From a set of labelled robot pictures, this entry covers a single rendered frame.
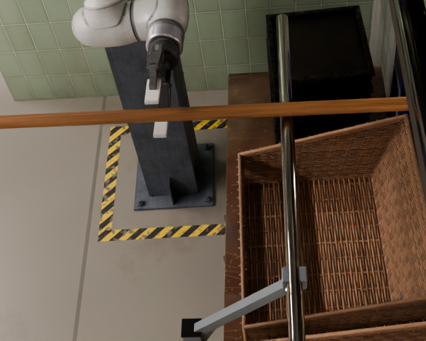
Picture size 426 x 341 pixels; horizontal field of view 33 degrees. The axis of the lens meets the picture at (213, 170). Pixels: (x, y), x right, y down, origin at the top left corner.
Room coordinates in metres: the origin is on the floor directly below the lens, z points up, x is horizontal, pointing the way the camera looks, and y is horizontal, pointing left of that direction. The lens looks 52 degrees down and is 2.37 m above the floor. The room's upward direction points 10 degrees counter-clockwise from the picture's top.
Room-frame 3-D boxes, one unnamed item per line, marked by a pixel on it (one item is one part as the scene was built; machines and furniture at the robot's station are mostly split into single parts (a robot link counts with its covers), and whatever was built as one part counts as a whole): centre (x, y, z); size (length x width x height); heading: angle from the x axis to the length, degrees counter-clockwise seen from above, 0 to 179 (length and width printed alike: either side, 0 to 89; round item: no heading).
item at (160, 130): (1.11, 0.10, 1.14); 0.07 x 0.03 x 0.01; 170
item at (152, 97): (1.11, 0.10, 1.25); 0.07 x 0.03 x 0.01; 170
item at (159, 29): (1.32, 0.06, 1.19); 0.09 x 0.06 x 0.09; 80
